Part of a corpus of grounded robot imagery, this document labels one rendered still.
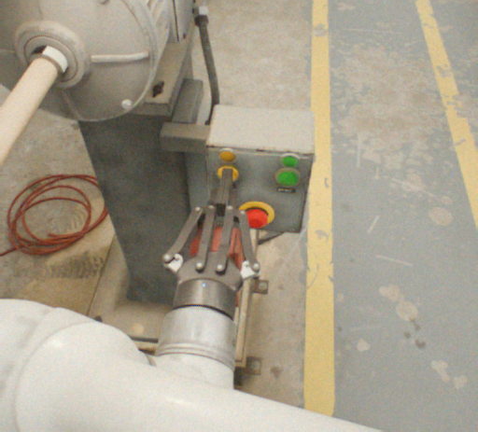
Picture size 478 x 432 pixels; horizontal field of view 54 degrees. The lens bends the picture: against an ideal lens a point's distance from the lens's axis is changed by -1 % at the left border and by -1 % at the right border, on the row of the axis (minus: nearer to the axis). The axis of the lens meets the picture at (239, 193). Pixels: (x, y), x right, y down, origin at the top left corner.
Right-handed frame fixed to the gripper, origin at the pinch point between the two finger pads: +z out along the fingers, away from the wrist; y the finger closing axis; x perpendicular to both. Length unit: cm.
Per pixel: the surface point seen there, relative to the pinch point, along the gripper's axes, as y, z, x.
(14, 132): -21.0, -9.9, 18.3
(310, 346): 24, 24, -107
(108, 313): -39, 14, -78
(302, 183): 11.2, 4.0, -1.2
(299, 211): 11.5, 4.0, -8.1
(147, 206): -21.6, 21.1, -32.5
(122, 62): -13.7, 5.7, 17.1
